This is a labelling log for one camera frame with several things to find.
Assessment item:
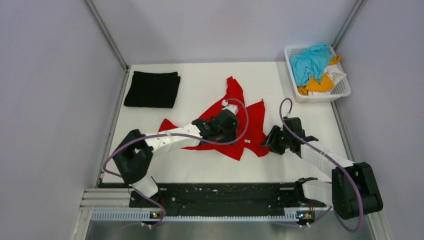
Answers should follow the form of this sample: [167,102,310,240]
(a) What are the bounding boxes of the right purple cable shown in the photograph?
[278,97,365,233]

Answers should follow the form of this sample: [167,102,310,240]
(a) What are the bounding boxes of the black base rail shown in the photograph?
[129,182,325,217]

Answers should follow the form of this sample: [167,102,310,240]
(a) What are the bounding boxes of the red t shirt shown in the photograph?
[157,76,272,162]

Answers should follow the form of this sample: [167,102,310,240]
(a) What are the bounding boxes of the white t shirt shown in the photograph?
[305,64,347,96]

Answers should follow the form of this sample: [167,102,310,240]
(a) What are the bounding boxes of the purple cable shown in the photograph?
[278,97,365,233]
[102,97,250,229]

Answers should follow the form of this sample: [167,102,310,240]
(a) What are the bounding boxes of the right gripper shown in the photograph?
[260,125,293,155]

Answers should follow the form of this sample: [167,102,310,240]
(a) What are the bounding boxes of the aluminium frame rail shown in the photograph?
[79,187,329,223]

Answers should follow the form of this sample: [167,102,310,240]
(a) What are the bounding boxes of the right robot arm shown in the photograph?
[260,117,384,220]

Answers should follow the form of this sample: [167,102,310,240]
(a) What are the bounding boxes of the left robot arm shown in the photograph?
[110,103,239,207]

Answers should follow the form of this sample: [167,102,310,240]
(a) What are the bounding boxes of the light blue t shirt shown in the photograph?
[290,44,333,87]

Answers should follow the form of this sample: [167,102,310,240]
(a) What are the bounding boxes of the folded black t shirt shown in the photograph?
[123,71,181,109]

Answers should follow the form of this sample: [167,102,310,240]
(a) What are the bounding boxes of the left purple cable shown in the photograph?
[102,97,250,229]

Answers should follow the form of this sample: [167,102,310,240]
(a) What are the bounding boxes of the orange t shirt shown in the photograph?
[297,55,347,96]

